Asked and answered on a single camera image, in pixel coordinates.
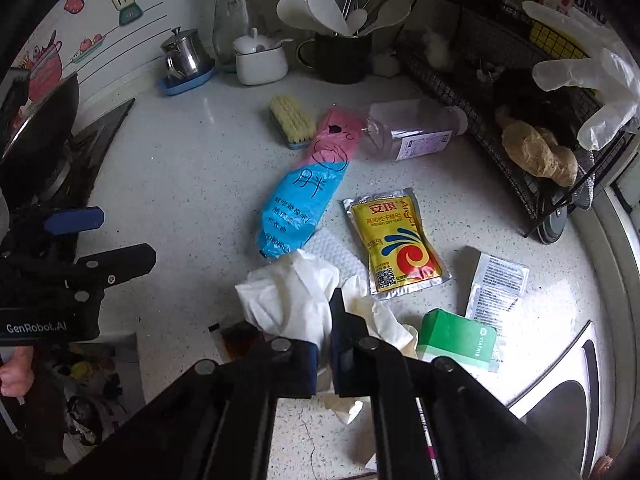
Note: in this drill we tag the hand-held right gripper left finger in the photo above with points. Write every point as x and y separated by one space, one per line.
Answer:
311 370

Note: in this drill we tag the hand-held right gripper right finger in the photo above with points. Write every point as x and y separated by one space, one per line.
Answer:
340 355

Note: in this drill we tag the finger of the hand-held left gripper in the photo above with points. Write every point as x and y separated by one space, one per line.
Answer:
120 262
75 220

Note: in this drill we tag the white tissue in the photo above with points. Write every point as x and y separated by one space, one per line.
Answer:
285 295

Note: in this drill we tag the person's left hand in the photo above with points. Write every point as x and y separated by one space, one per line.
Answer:
12 370

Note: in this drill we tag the cream latex glove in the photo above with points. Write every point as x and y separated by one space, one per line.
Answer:
385 320

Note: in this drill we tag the black gas stove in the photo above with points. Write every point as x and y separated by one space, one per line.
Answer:
85 160

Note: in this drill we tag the brown sauce packet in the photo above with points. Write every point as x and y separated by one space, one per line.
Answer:
240 340

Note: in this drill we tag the white mesh sponge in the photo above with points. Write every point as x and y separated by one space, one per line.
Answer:
342 255

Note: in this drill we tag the colourful printed cloth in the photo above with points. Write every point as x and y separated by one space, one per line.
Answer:
95 400

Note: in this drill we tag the steel wok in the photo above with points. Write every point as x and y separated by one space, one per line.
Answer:
40 120

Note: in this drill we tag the green and white carton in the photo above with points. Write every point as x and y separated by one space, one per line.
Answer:
450 335

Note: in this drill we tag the yellow foil yeast packet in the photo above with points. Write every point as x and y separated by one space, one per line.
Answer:
395 245

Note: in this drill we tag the pink and blue plastic bag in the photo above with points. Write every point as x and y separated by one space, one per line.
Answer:
300 195

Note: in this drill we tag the white printed sachet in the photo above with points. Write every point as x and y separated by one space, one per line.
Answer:
495 285

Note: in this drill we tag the blue plastic dish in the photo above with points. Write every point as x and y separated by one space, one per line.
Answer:
185 87

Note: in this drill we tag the small steel pot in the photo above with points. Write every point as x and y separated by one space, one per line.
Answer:
182 55

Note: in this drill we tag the yellow bristle scrub brush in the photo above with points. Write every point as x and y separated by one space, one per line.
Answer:
292 120

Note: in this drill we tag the white and black appliance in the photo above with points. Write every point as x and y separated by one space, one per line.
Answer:
565 390

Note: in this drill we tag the clear plastic bottle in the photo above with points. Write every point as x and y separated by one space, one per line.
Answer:
415 127

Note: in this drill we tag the white lidded jar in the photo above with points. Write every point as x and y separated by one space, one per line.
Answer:
260 65

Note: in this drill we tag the tall glass bottle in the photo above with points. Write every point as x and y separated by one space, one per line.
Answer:
230 20

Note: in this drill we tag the ginger root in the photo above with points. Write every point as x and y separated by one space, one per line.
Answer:
535 152

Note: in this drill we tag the black utensil mug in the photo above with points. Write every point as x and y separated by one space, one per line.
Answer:
340 60

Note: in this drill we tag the white rice paddle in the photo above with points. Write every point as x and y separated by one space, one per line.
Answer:
390 15
295 12
325 5

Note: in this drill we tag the garlic bulb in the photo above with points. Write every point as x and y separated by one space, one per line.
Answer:
436 47

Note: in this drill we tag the clear disposable glove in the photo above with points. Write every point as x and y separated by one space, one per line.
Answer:
565 20
610 90

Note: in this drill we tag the yellow and red box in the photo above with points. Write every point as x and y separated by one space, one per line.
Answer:
565 0

